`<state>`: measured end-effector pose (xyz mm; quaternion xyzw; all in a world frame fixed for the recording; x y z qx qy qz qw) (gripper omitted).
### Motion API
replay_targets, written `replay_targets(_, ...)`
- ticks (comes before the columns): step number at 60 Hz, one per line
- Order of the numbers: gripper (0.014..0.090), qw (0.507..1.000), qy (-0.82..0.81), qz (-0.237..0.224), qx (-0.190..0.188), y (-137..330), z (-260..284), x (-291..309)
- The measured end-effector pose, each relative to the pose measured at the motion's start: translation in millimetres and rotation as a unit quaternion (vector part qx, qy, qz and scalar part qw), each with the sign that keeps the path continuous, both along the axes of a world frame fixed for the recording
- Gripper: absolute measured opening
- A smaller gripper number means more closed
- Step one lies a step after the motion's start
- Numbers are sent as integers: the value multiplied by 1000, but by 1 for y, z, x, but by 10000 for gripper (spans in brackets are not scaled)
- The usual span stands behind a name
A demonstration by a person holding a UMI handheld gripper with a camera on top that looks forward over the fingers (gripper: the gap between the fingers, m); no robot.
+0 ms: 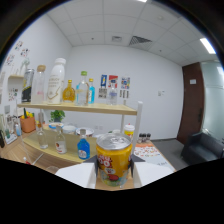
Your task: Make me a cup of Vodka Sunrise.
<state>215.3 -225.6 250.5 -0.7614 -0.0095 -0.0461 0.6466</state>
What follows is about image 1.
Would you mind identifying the white bowl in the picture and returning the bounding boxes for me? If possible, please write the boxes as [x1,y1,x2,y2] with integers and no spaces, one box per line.
[62,124,78,135]

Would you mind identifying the black and silver can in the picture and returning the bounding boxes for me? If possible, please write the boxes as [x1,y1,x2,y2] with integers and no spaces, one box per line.
[21,68,35,104]

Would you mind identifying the ceiling light panel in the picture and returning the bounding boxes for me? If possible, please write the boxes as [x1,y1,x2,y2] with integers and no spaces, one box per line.
[199,37,217,55]

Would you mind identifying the tall glass jar wooden lid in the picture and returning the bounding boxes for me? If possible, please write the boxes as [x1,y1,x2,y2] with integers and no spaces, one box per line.
[32,64,47,104]

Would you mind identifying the large white bottle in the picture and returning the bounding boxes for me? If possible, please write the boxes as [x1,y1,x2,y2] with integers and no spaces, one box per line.
[46,57,67,105]

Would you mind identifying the dark brown door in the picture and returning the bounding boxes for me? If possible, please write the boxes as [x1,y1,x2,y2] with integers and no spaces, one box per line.
[176,61,205,145]

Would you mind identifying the small dark shakers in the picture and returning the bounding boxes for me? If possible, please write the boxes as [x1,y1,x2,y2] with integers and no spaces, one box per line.
[137,132,152,144]

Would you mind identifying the silver rimmed bowl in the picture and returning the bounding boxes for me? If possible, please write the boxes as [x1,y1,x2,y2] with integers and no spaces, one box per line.
[75,126,95,138]

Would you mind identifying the yellow jar white lid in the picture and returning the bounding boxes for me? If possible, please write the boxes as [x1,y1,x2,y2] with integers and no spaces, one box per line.
[123,123,136,139]

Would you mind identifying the orange patterned paper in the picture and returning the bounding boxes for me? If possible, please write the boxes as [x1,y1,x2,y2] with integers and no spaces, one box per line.
[133,142,162,158]

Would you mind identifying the blue liquid bottle grey cap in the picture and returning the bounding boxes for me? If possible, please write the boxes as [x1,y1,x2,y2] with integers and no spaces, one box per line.
[76,128,91,160]

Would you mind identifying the clear bottle orange cap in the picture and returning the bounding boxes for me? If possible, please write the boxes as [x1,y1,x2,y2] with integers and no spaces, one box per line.
[35,121,49,150]

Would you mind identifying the wooden wall shelf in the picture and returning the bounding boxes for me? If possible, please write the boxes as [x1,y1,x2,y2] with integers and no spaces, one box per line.
[8,74,24,81]

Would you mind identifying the green potted plant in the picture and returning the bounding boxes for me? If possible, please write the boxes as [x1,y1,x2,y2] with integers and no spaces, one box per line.
[49,109,66,123]

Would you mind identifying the ceiling air vent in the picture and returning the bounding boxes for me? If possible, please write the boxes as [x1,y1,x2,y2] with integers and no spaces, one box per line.
[128,35,153,46]

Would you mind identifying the orange storage basket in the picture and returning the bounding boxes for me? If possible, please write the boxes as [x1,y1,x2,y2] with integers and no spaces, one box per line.
[19,114,37,134]

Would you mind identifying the amber round bottle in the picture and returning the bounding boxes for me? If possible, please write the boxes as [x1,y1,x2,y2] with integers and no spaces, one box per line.
[62,79,77,104]

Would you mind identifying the clear bottle red label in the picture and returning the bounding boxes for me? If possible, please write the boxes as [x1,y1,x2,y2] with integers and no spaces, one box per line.
[54,124,68,155]

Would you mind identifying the black office chair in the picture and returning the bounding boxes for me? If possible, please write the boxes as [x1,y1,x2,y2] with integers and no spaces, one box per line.
[180,130,224,166]

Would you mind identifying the yellow printed can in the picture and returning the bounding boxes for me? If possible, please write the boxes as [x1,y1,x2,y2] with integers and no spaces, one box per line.
[95,133,134,188]

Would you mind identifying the red wall poster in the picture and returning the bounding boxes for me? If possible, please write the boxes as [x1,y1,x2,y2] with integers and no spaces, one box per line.
[107,74,119,90]

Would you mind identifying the multicoloured wall poster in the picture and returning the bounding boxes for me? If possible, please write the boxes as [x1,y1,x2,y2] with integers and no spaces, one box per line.
[119,77,131,99]

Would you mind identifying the white folded cloth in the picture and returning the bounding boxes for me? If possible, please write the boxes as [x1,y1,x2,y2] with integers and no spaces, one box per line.
[146,155,177,172]

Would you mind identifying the blue rimmed bowl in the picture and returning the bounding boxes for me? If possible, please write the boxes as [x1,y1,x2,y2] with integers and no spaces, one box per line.
[48,122,64,130]

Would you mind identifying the blue wall poster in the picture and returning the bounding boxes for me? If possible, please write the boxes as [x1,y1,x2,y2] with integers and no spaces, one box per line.
[99,74,108,99]

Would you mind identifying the two-tier wooden shelf rack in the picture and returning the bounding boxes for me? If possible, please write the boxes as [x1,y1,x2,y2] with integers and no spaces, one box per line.
[17,100,144,164]

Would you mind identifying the blue bottle yellow cap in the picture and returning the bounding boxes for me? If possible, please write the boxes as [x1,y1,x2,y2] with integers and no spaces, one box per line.
[87,78,96,105]

